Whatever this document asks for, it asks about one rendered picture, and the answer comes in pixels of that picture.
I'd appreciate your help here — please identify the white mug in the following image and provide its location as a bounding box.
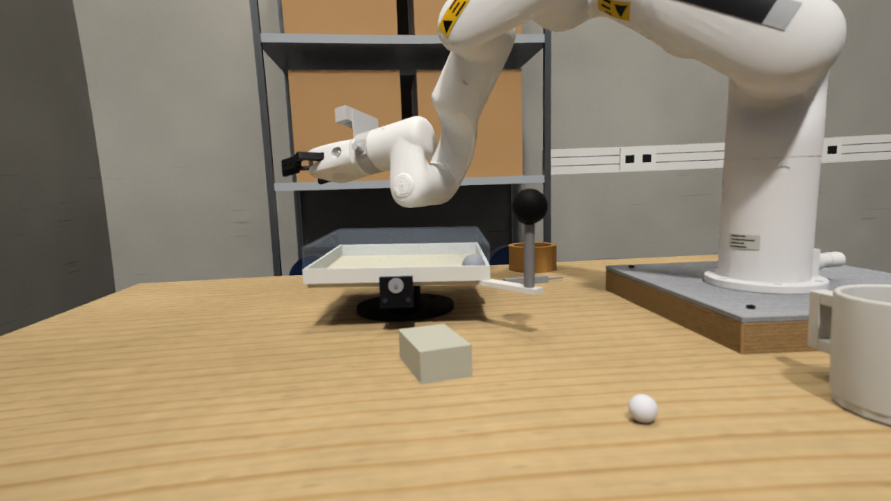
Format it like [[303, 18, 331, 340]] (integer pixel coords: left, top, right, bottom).
[[807, 285, 891, 426]]

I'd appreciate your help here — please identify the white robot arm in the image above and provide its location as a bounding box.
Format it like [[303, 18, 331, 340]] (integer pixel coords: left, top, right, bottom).
[[335, 0, 846, 294]]

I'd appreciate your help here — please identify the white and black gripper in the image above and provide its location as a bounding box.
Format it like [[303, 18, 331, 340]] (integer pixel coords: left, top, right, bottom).
[[281, 137, 371, 184]]

